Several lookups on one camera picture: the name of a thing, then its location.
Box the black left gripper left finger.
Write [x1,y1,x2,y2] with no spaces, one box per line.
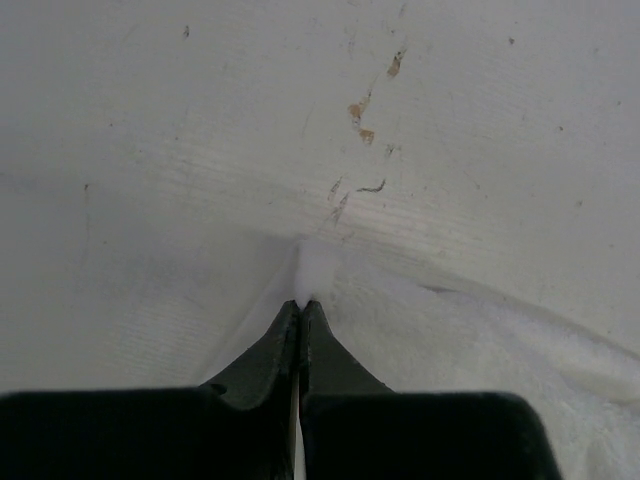
[1,301,300,479]

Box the white towel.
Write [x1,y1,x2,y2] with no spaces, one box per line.
[200,239,639,479]

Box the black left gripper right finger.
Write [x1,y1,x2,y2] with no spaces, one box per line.
[299,301,561,479]

